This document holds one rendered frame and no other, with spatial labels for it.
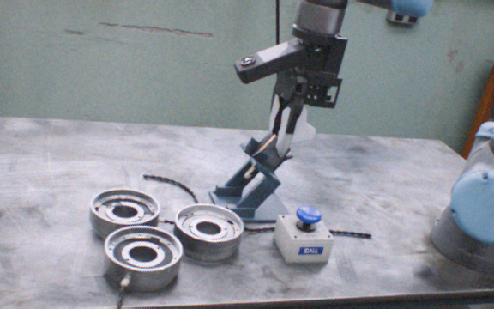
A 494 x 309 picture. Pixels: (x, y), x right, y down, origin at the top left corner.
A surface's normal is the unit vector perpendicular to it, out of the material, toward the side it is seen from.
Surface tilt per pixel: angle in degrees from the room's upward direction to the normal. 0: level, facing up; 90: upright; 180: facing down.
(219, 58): 90
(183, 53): 90
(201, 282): 0
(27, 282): 0
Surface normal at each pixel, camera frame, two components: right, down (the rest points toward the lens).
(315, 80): 0.29, 0.45
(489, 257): -0.01, 0.12
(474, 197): -0.52, 0.40
